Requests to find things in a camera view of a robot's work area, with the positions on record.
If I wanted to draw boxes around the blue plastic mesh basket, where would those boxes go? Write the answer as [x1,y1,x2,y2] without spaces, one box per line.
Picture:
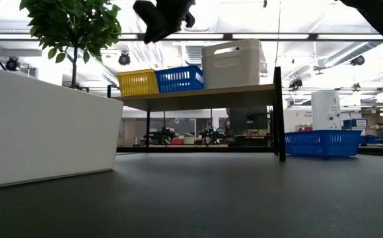
[284,129,363,158]
[154,65,205,93]

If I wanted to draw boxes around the yellow plastic mesh basket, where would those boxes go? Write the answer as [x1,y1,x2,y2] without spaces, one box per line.
[117,69,156,75]
[118,72,160,97]

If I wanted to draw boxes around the green potted plant black pot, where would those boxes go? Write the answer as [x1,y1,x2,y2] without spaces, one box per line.
[19,0,123,90]

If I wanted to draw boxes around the black computer monitor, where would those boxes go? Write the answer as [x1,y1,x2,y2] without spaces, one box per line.
[228,106,269,130]

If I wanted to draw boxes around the black table mat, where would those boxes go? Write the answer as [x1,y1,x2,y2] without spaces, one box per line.
[0,151,383,238]

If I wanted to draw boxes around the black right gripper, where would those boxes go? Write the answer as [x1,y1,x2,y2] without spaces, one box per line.
[133,0,196,44]

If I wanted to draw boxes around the blue storage bin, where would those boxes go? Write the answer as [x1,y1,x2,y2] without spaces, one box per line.
[359,135,380,145]
[342,118,368,128]

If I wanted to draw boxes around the white plastic handled basket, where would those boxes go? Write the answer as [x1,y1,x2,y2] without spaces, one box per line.
[200,38,262,53]
[201,49,262,89]
[0,64,124,191]

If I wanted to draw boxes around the wooden shelf black legs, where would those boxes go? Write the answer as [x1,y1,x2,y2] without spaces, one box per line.
[107,65,287,162]

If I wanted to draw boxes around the white cylindrical pillar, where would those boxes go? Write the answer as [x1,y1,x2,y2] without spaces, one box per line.
[311,90,343,132]

